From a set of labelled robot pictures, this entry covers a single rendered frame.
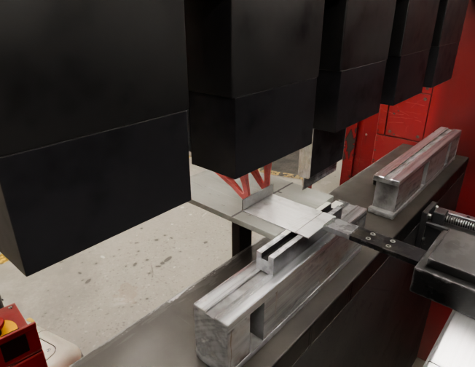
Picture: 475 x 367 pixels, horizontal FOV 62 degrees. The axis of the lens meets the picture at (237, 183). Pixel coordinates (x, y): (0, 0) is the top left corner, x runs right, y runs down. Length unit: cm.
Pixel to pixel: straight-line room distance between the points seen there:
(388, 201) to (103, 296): 155
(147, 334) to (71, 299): 154
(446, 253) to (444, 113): 91
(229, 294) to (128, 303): 153
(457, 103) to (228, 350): 110
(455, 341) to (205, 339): 29
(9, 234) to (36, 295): 199
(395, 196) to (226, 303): 54
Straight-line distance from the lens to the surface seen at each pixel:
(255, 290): 55
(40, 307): 218
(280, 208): 67
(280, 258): 57
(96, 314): 204
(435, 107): 144
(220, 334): 52
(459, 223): 105
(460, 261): 56
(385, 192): 95
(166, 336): 63
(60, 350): 152
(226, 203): 69
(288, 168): 343
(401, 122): 148
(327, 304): 69
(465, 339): 53
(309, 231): 62
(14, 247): 28
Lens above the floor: 132
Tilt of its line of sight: 25 degrees down
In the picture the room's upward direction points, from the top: straight up
